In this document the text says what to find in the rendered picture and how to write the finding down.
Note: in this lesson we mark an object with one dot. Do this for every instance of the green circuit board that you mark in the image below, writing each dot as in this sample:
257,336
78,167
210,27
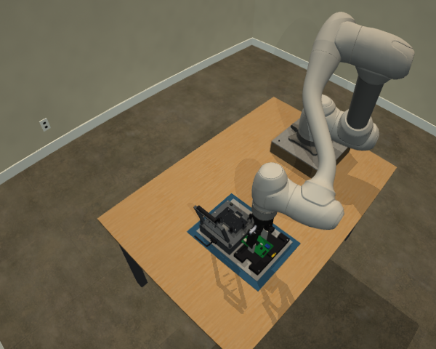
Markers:
262,246

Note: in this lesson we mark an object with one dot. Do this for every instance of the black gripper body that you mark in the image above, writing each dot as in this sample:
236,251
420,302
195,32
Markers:
259,223

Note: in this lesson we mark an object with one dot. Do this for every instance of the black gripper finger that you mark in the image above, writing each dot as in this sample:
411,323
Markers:
252,237
265,230

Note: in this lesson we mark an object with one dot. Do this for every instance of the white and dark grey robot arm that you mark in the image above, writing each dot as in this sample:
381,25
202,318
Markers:
378,56

